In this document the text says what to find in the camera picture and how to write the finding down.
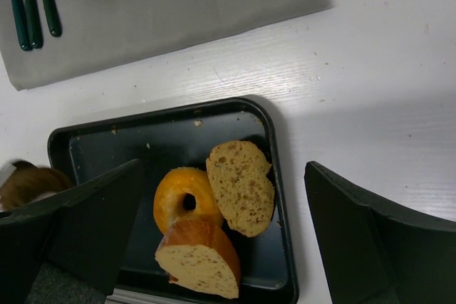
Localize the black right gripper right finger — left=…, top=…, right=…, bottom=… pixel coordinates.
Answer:
left=304, top=162, right=455, bottom=303

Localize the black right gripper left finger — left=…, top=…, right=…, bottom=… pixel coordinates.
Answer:
left=1, top=159, right=145, bottom=303

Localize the brown chocolate croissant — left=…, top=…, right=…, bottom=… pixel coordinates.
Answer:
left=1, top=160, right=74, bottom=211

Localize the large front bread slice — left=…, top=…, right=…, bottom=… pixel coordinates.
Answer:
left=155, top=219, right=241, bottom=299

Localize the bread slice right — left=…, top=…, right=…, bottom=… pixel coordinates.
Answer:
left=206, top=140, right=275, bottom=237

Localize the orange glazed donut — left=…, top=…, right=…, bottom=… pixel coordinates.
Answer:
left=153, top=167, right=224, bottom=234

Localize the black baking tray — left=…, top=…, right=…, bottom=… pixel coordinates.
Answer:
left=48, top=98, right=299, bottom=303

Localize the grey placemat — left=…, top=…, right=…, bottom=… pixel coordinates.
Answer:
left=1, top=0, right=331, bottom=90

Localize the green handled gold fork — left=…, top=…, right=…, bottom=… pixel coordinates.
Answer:
left=42, top=0, right=63, bottom=38

